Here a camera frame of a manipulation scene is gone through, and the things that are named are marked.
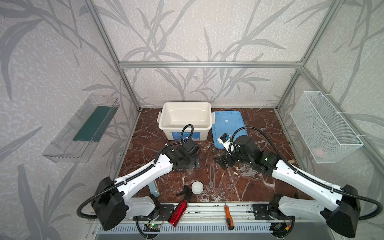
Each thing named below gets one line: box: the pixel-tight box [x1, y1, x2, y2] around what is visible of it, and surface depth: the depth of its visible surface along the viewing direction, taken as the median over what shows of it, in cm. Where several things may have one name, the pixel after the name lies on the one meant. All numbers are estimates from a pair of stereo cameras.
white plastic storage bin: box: [157, 102, 216, 141], surface depth 104 cm
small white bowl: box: [191, 181, 204, 195], surface depth 82 cm
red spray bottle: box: [167, 185, 193, 228], surface depth 74 cm
